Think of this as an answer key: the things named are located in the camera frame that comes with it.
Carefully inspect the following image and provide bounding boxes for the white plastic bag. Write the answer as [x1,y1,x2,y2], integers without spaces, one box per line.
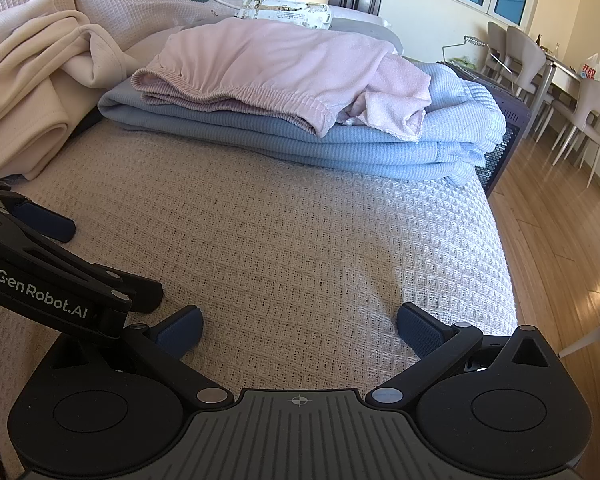
[577,54,600,83]

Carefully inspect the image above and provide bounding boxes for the pale pink pants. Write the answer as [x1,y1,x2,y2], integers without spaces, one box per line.
[130,16,433,143]

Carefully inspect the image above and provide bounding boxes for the white power strip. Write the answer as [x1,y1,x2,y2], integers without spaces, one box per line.
[234,0,334,30]

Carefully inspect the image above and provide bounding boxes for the grey cushion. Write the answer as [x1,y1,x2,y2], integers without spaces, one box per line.
[180,15,406,58]

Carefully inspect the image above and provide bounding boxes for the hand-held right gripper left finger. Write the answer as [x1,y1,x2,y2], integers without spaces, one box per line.
[42,305,228,410]

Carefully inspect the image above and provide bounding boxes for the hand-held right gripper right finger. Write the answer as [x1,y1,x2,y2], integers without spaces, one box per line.
[365,302,561,408]

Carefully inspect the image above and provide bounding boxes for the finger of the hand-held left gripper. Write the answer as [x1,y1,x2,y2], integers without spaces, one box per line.
[0,172,77,244]
[55,252,164,314]

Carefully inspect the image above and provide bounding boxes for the cream knit garment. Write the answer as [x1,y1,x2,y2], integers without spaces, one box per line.
[0,0,141,181]

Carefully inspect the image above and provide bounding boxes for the beige dining chair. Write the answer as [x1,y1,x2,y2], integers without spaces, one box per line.
[505,26,549,106]
[552,79,600,188]
[486,21,512,78]

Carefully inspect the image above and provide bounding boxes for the dark purple heater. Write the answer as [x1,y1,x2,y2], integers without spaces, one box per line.
[437,60,533,198]

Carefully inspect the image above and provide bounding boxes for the dining table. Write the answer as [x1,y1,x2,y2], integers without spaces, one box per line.
[542,52,588,131]

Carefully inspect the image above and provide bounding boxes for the metal wire handle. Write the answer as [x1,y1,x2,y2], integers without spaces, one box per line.
[441,35,508,78]

